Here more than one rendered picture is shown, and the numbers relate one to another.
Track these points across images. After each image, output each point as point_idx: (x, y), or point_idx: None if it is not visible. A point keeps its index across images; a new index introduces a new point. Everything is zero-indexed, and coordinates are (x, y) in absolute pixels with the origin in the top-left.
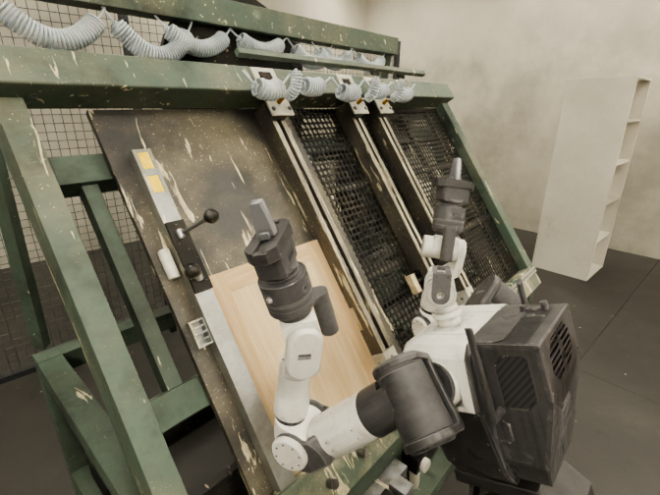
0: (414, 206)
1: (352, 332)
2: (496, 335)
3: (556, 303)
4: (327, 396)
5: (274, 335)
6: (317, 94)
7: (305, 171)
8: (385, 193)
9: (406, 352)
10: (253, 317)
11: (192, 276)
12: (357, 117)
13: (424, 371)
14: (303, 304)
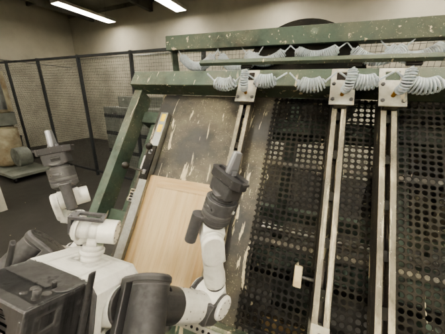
0: (373, 213)
1: (200, 256)
2: (21, 268)
3: (36, 306)
4: (158, 272)
5: (158, 219)
6: (265, 87)
7: (239, 140)
8: (324, 183)
9: (30, 232)
10: (156, 205)
11: (122, 167)
12: (340, 108)
13: (20, 248)
14: (50, 183)
